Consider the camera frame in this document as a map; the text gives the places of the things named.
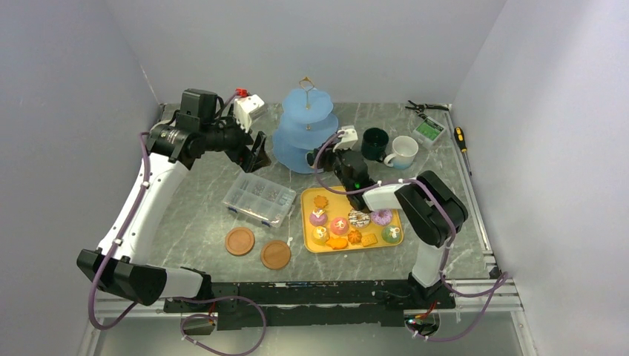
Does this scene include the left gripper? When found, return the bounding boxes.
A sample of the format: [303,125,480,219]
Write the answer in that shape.
[201,106,271,173]

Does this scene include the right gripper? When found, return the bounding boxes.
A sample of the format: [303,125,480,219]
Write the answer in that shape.
[314,141,353,192]

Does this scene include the purple donut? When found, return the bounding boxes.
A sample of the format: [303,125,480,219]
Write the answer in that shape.
[369,209,393,226]

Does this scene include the purple cupcake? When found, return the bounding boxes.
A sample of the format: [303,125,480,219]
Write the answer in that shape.
[309,208,328,226]

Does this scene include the blue three-tier cake stand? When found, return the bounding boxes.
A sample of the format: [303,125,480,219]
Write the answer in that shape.
[271,76,339,174]

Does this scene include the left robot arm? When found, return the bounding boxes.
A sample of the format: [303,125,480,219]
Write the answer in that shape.
[76,89,270,312]

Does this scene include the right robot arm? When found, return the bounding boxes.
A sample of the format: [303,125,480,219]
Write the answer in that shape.
[306,149,469,308]

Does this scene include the dark green mug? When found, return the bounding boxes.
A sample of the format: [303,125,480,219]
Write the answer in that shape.
[360,128,389,162]

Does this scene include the flower shaped orange cookie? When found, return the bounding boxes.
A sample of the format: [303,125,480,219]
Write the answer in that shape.
[313,195,329,209]

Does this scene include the white chocolate drizzle donut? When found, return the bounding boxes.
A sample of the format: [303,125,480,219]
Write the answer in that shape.
[348,209,371,229]

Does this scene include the yellow serving tray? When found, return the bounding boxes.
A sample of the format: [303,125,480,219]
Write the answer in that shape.
[300,188,404,254]

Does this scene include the white mug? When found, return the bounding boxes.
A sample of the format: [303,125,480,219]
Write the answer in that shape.
[383,136,419,170]

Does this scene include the square yellow cracker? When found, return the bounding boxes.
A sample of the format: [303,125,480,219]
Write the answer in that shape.
[360,234,378,248]

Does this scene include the yellow cupcake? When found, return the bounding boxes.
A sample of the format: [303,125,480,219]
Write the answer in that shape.
[312,226,329,245]

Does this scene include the green cupcake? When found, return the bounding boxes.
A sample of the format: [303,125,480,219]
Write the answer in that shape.
[381,225,403,245]

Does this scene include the green label plastic box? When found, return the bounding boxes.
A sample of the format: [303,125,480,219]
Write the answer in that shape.
[411,114,447,149]

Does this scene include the black pliers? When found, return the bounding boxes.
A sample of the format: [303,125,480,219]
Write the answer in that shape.
[404,100,450,115]

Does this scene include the clear plastic screw box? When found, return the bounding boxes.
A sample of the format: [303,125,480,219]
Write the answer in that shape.
[223,172,297,228]

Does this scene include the yellow black screwdriver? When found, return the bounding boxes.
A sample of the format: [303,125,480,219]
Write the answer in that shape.
[454,126,472,177]

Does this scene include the brown round coaster right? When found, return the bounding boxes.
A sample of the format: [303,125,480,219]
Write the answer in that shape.
[260,240,292,270]

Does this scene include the brown round coaster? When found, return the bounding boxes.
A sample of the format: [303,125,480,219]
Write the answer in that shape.
[260,240,292,270]
[225,227,255,256]

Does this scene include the brown round coaster left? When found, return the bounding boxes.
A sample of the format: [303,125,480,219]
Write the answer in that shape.
[225,227,255,256]

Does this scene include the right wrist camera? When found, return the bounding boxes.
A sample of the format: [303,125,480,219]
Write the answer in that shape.
[333,125,358,152]

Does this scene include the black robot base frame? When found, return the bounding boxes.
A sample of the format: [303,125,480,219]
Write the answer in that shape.
[163,279,455,331]

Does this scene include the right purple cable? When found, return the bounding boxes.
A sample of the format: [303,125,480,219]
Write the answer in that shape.
[312,131,510,344]

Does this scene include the purple cable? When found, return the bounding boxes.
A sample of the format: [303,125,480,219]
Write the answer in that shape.
[87,93,267,355]
[312,131,510,344]

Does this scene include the aluminium rail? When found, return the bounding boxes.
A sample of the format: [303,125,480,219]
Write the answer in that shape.
[91,279,524,318]

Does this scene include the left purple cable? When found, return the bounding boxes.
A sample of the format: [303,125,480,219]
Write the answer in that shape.
[87,93,267,355]

